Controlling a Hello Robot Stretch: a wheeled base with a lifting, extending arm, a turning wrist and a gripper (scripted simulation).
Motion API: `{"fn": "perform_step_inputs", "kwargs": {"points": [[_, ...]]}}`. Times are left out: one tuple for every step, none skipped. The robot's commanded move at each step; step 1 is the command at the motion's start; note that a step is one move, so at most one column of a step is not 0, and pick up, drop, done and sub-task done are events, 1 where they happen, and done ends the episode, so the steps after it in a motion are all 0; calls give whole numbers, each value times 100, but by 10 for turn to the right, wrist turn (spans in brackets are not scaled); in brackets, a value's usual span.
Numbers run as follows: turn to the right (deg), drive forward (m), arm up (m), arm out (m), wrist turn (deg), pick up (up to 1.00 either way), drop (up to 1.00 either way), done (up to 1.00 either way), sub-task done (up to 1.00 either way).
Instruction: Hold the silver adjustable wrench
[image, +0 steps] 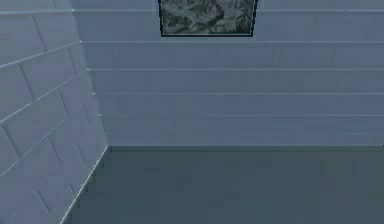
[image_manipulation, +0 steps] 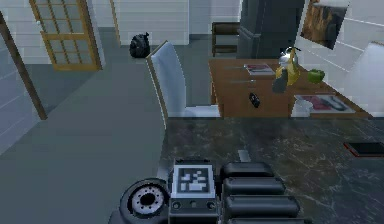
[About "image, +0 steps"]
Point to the black framed grey picture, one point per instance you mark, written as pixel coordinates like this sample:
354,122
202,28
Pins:
207,16

